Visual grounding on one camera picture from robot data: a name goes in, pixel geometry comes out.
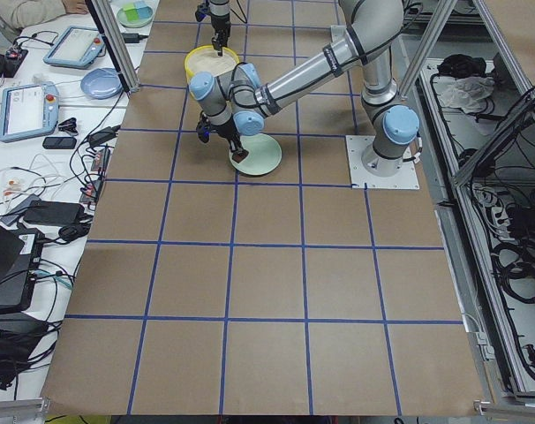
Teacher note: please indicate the yellow steamer basket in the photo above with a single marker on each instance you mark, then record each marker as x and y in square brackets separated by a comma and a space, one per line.
[207, 59]

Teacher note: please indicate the green bowl with blocks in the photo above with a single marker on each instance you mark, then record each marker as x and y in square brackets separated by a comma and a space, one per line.
[135, 14]

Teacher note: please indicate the brown bun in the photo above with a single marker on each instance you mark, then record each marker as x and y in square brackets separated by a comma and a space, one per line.
[238, 157]

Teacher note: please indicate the black power adapter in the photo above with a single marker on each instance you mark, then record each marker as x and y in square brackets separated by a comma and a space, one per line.
[131, 38]

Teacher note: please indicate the aluminium frame post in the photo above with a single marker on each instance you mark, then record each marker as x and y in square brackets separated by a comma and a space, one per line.
[107, 26]

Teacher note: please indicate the upper teach pendant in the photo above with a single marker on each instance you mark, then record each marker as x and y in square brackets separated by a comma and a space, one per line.
[77, 47]

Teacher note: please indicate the mint green plate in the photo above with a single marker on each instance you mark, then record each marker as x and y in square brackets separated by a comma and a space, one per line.
[264, 155]

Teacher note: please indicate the black laptop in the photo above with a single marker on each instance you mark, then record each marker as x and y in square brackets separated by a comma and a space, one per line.
[20, 254]

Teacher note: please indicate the lower teach pendant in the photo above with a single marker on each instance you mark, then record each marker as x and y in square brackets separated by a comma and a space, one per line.
[28, 111]

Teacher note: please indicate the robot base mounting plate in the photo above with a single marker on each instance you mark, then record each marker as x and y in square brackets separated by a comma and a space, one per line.
[370, 171]

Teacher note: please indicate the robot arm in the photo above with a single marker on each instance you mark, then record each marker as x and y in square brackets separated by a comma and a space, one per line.
[236, 104]
[219, 13]

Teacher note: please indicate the black phone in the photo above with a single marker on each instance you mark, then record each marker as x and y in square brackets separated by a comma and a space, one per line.
[59, 143]

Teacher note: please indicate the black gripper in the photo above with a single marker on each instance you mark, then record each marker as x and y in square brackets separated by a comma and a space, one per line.
[219, 28]
[228, 132]

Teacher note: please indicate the teach pendant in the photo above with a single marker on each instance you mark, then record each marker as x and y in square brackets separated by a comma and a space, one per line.
[28, 111]
[77, 47]

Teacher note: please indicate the blue plate on desk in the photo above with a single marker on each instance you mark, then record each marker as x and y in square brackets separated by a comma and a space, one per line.
[101, 83]

